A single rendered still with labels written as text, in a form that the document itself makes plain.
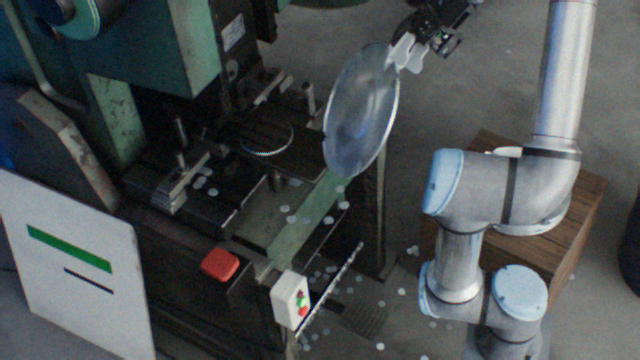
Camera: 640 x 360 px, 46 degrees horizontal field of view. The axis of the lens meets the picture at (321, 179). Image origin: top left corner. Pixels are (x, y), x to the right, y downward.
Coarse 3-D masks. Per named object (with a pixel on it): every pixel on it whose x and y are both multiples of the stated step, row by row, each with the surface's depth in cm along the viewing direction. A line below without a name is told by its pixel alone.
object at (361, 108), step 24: (384, 48) 153; (360, 72) 160; (384, 72) 151; (336, 96) 168; (360, 96) 157; (384, 96) 149; (336, 120) 165; (360, 120) 154; (384, 120) 147; (336, 144) 163; (360, 144) 153; (336, 168) 160
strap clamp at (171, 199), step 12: (180, 156) 169; (192, 156) 176; (204, 156) 176; (180, 168) 171; (192, 168) 173; (168, 180) 171; (180, 180) 171; (156, 192) 172; (168, 192) 169; (180, 192) 171; (156, 204) 172; (168, 204) 170; (180, 204) 172
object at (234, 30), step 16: (224, 0) 148; (240, 0) 153; (224, 16) 150; (240, 16) 155; (224, 32) 152; (240, 32) 157; (224, 48) 154; (240, 48) 160; (256, 48) 165; (240, 64) 162; (256, 64) 162; (240, 80) 159; (256, 80) 164; (208, 96) 163; (224, 96) 161; (240, 96) 161; (256, 96) 167; (224, 112) 164
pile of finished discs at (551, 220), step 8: (496, 152) 220; (504, 152) 220; (512, 152) 219; (520, 152) 219; (568, 200) 207; (560, 208) 205; (552, 216) 204; (560, 216) 204; (496, 224) 204; (536, 224) 202; (544, 224) 203; (552, 224) 204; (504, 232) 205; (512, 232) 204; (520, 232) 203; (528, 232) 203; (536, 232) 204
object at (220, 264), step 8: (216, 248) 157; (208, 256) 156; (216, 256) 156; (224, 256) 156; (232, 256) 156; (200, 264) 155; (208, 264) 155; (216, 264) 155; (224, 264) 155; (232, 264) 155; (208, 272) 154; (216, 272) 154; (224, 272) 153; (232, 272) 154
